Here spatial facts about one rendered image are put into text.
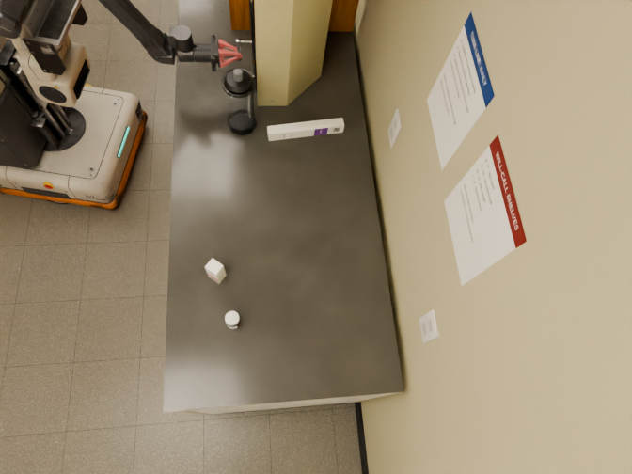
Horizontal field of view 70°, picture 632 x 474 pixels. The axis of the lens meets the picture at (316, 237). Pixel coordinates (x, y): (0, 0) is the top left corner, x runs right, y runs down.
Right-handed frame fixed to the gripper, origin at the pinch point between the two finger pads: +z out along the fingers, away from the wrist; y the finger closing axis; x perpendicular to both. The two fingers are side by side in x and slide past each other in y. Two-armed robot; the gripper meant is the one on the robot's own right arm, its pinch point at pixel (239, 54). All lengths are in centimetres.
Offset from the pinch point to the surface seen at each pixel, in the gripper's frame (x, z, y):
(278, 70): 1.4, 12.8, -5.3
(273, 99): 16.5, 11.4, -5.1
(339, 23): 16, 40, 32
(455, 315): -19, 48, -95
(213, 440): 116, -19, -119
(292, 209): 21, 16, -48
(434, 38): -39, 48, -32
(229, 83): -3.2, -3.2, -15.1
